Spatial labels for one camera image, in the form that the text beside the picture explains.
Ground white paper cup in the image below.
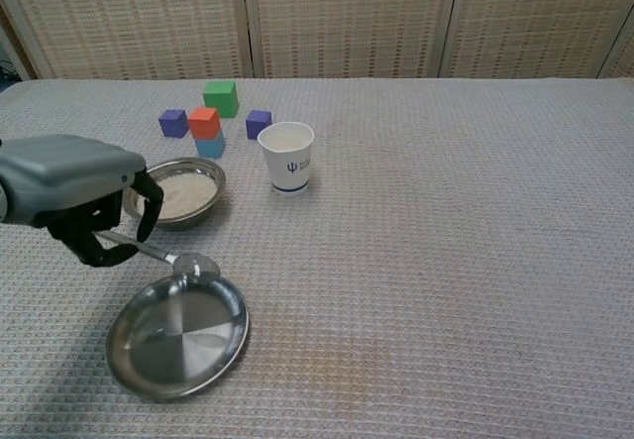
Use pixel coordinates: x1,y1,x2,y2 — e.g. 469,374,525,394
257,120,316,196

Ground woven folding screen panel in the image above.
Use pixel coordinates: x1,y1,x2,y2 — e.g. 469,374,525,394
438,0,634,79
596,17,634,79
246,0,465,79
0,0,254,81

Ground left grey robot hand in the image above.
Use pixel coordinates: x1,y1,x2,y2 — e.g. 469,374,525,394
0,134,165,268

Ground metal spoon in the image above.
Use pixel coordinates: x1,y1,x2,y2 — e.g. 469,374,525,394
96,230,222,279

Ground white powder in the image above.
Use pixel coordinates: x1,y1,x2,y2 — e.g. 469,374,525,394
143,171,219,221

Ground orange cube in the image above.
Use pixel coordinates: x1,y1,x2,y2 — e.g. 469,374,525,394
187,106,221,141

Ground green cube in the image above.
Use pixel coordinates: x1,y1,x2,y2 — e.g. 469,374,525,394
202,79,241,119

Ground purple cube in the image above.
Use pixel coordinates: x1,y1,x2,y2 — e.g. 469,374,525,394
158,108,190,140
245,109,273,141

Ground steel bowl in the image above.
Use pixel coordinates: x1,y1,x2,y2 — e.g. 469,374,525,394
123,157,228,233

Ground steel plate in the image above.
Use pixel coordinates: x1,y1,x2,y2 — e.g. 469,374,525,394
104,273,251,403

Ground waffle weave tablecloth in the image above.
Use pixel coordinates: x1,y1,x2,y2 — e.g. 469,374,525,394
0,77,634,439

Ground light blue cube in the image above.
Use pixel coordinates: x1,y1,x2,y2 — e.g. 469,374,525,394
193,130,227,160

